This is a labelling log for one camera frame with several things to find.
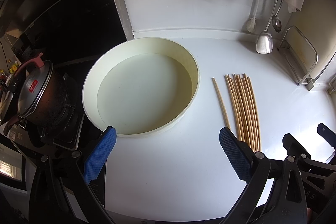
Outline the wooden chopstick seven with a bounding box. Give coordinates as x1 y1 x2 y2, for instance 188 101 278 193
238 75 257 152

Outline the wooden chopstick eight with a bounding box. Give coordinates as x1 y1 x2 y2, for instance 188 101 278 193
240 74 259 152

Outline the wooden chopstick four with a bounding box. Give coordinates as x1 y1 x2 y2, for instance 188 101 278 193
230 76 249 144

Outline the wooden chopstick nine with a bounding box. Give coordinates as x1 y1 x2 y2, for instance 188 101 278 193
243 74 261 151

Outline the wooden chopstick six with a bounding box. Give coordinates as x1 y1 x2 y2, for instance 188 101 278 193
236 75 255 151

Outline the wooden chopstick one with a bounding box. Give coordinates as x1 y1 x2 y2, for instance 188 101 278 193
212 77 230 128

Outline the wooden chopstick ten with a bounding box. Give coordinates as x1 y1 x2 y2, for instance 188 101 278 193
243 74 261 151

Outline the wooden chopstick two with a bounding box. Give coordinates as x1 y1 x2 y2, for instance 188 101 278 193
224 75 243 141

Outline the black gas stove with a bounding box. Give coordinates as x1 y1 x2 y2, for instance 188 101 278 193
18 62 79 149

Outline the pot with glass lid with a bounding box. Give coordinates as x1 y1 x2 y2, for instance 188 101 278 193
3 53 69 140

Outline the round white basin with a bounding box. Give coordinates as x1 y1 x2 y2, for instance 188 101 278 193
82 38 200 138

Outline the steel spatula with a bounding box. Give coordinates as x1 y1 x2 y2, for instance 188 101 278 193
256 0 278 54

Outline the steel ladle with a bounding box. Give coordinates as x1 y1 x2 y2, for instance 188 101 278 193
272 0 284 33

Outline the white dish brush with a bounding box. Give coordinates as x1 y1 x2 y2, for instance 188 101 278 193
246 0 259 34

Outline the steel wire rack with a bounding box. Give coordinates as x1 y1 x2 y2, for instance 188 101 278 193
277 24 335 91

